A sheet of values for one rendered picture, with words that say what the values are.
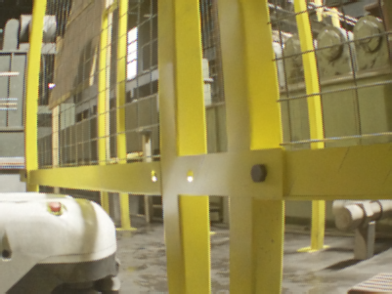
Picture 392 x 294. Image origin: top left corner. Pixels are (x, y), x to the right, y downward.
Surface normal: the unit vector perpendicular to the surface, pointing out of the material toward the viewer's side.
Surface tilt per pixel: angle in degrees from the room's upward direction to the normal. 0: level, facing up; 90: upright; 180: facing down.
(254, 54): 90
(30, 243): 90
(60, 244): 90
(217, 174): 90
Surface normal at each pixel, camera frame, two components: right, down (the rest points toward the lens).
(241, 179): -0.85, 0.02
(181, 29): 0.52, -0.05
